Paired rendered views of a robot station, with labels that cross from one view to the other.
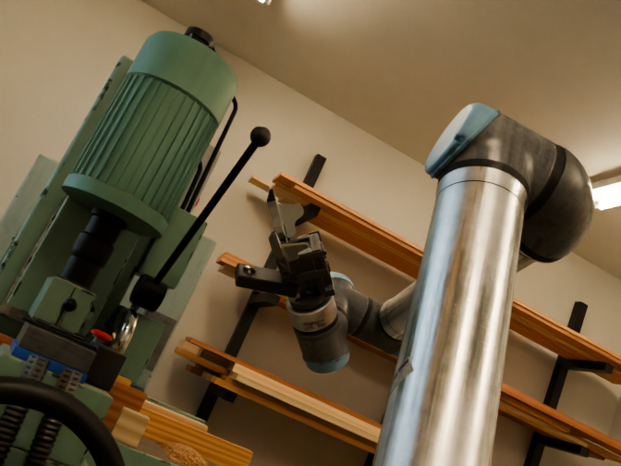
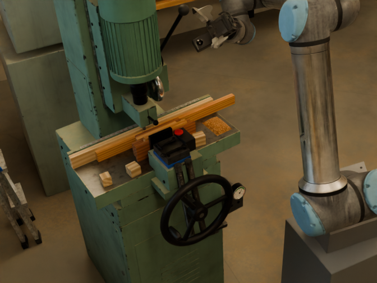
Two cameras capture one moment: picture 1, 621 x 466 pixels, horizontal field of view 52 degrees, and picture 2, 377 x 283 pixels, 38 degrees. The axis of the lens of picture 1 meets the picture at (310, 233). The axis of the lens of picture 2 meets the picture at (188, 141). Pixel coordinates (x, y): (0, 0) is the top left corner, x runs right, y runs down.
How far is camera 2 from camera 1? 1.30 m
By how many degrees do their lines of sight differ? 54
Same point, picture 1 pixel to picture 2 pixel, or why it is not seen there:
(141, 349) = (164, 79)
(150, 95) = (128, 32)
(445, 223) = (300, 76)
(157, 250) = not seen: hidden behind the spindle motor
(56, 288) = (142, 114)
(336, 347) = (249, 36)
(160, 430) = (198, 115)
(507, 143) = (315, 27)
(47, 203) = (89, 60)
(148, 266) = not seen: hidden behind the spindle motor
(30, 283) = (116, 101)
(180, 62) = (131, 10)
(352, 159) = not seen: outside the picture
